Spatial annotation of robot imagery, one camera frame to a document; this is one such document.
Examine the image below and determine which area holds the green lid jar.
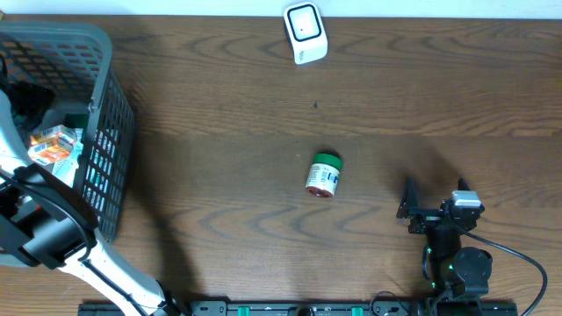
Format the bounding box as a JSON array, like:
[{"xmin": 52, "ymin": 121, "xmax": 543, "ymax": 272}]
[{"xmin": 305, "ymin": 153, "xmax": 342, "ymax": 198}]

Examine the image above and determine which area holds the orange small box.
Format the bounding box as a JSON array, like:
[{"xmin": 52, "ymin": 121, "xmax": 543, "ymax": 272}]
[
  {"xmin": 28, "ymin": 139, "xmax": 73, "ymax": 165},
  {"xmin": 30, "ymin": 125, "xmax": 78, "ymax": 147}
]

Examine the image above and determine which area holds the mint green snack packet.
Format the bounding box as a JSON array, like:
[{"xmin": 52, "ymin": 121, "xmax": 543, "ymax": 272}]
[{"xmin": 53, "ymin": 142, "xmax": 83, "ymax": 187}]

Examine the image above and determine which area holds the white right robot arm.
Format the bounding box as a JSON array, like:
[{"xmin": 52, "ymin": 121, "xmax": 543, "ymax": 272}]
[{"xmin": 396, "ymin": 178, "xmax": 493, "ymax": 316}]

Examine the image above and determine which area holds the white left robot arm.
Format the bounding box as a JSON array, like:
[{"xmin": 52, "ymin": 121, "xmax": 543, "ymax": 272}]
[{"xmin": 1, "ymin": 64, "xmax": 191, "ymax": 315}]

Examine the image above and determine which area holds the white barcode scanner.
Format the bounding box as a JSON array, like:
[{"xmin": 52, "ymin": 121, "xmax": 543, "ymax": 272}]
[{"xmin": 283, "ymin": 2, "xmax": 328, "ymax": 65}]

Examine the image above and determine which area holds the green white flat package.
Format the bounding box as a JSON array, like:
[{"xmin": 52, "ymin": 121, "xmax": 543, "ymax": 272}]
[{"xmin": 63, "ymin": 114, "xmax": 90, "ymax": 129}]

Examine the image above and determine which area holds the grey plastic basket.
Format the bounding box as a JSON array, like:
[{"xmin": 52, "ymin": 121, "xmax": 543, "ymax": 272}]
[{"xmin": 1, "ymin": 21, "xmax": 135, "ymax": 242}]

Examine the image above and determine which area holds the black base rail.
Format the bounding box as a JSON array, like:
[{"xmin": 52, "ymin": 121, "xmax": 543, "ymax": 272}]
[{"xmin": 78, "ymin": 299, "xmax": 519, "ymax": 316}]

